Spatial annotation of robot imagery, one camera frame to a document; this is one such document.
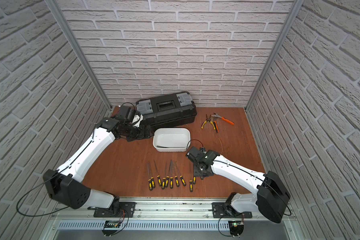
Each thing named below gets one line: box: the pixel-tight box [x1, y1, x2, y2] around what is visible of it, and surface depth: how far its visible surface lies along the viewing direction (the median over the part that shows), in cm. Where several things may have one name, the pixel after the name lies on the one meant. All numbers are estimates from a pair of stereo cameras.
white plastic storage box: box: [152, 128, 191, 152], surface depth 100 cm
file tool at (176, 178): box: [172, 163, 180, 187], surface depth 84 cm
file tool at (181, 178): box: [175, 161, 187, 187], surface depth 84 cm
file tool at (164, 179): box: [161, 162, 167, 190], surface depth 83 cm
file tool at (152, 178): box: [148, 161, 156, 189], surface depth 83 cm
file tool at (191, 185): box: [189, 180, 193, 193], surface depth 82 cm
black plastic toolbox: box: [136, 91, 198, 130], surface depth 100 cm
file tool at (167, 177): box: [165, 160, 172, 188], surface depth 84 cm
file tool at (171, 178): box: [170, 159, 174, 189], surface depth 85 cm
